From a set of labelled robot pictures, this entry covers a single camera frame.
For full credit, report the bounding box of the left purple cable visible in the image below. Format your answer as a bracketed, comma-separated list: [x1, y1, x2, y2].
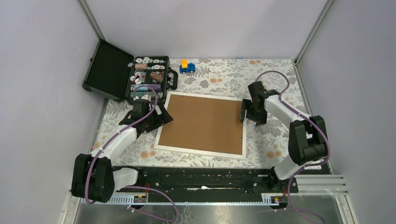
[84, 84, 180, 221]

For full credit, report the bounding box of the white picture frame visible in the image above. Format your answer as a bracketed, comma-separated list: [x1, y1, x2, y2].
[153, 91, 248, 160]

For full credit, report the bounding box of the purple cable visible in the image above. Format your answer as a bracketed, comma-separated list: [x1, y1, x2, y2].
[255, 70, 332, 223]
[84, 84, 180, 221]

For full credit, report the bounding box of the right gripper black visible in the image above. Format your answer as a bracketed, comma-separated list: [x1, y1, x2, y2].
[239, 98, 268, 127]

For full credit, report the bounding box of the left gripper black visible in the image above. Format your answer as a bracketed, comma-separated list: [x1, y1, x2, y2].
[143, 102, 173, 133]

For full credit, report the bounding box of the right aluminium corner post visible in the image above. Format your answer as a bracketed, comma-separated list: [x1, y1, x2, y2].
[294, 0, 335, 64]

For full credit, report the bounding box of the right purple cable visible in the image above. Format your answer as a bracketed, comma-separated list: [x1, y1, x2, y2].
[255, 70, 332, 223]

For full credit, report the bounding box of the white slotted cable duct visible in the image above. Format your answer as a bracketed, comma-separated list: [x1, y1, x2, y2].
[79, 193, 287, 206]

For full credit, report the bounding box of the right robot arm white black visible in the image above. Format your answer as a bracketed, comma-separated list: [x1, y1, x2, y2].
[240, 81, 330, 192]

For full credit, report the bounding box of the black poker chip case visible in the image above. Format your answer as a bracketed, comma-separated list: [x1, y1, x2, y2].
[82, 40, 178, 103]

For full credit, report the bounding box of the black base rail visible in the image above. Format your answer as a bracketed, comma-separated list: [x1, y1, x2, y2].
[111, 165, 330, 204]

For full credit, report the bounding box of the left aluminium corner post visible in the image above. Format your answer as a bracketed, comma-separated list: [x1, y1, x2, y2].
[77, 0, 105, 40]

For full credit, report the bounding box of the blue yellow toy truck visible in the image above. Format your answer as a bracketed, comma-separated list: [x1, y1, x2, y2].
[179, 59, 196, 74]

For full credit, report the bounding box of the aluminium corner post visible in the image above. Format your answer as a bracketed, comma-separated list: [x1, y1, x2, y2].
[77, 0, 105, 40]
[294, 0, 335, 64]

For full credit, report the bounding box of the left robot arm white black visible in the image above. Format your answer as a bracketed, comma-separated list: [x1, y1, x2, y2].
[71, 98, 173, 204]

